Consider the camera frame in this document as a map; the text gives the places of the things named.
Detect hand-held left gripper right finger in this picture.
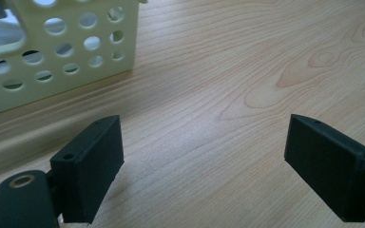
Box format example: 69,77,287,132
283,113,365,223

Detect pale yellow plastic basket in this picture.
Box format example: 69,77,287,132
0,0,149,119

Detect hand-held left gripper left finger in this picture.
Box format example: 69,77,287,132
49,114,125,225

